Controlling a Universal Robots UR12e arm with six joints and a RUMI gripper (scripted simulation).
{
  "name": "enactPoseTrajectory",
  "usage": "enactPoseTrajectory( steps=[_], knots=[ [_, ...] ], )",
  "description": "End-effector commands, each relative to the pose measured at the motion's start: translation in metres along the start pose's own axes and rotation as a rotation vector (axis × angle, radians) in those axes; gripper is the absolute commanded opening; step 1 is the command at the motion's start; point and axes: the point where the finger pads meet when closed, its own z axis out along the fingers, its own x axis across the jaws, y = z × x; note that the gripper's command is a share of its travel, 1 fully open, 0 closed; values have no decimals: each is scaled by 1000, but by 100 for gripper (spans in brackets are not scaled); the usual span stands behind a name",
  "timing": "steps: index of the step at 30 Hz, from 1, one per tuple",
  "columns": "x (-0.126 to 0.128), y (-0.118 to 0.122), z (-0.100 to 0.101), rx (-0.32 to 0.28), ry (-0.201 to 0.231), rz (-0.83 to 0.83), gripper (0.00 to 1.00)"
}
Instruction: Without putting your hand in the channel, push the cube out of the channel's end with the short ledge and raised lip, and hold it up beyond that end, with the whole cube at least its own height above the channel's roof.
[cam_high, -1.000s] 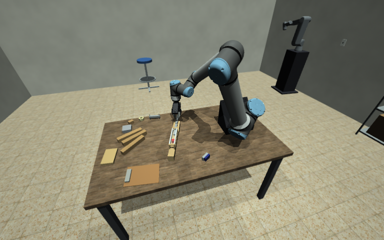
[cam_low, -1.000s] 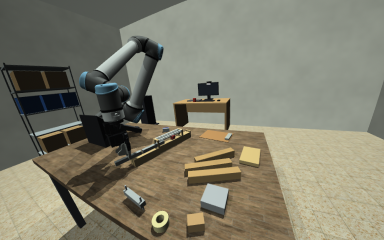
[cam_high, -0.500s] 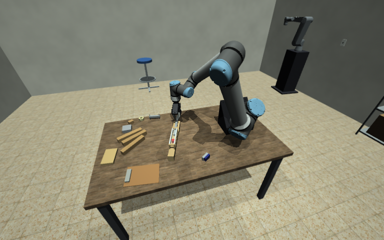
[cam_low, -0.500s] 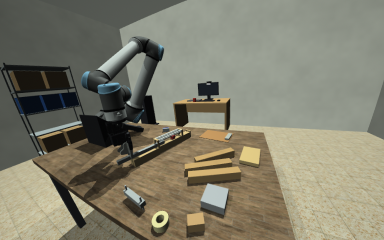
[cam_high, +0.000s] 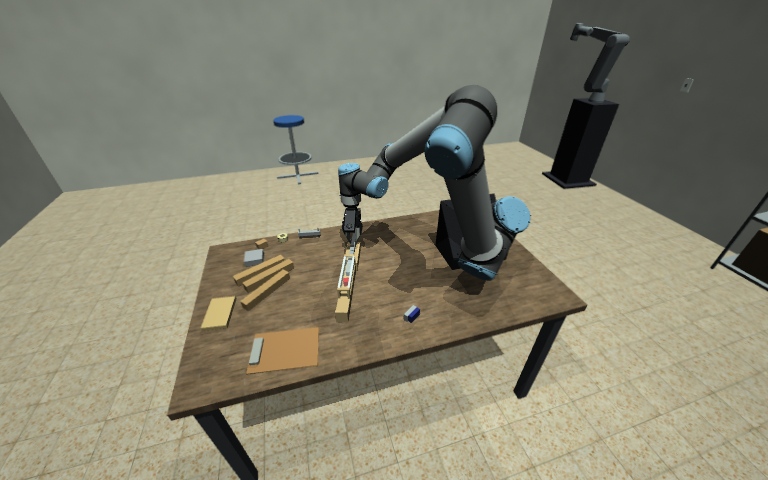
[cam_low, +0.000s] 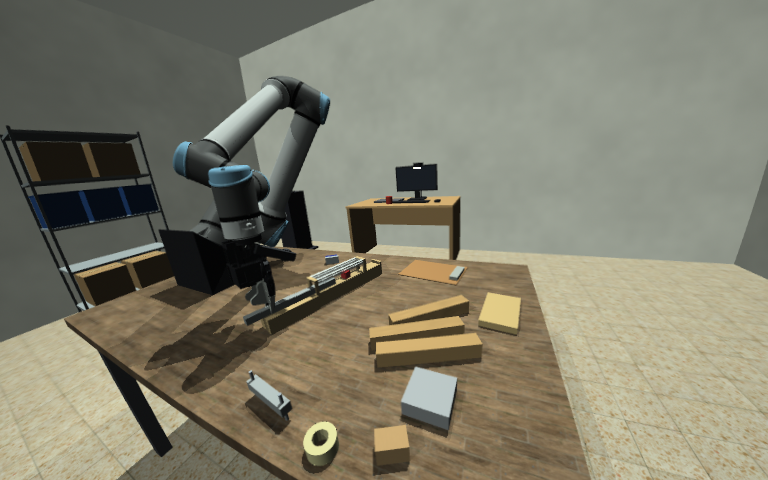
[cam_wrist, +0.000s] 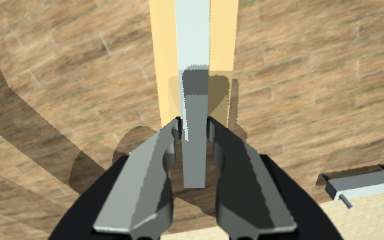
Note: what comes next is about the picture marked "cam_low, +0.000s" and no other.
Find pale yellow tape roll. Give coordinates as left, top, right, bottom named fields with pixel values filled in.
left=303, top=422, right=339, bottom=466

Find small tan block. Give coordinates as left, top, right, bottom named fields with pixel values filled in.
left=374, top=425, right=410, bottom=466

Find tan flat wooden block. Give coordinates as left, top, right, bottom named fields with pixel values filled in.
left=478, top=293, right=521, bottom=335

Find tan clipboard with grey clip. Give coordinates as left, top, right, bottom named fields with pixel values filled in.
left=408, top=260, right=468, bottom=285

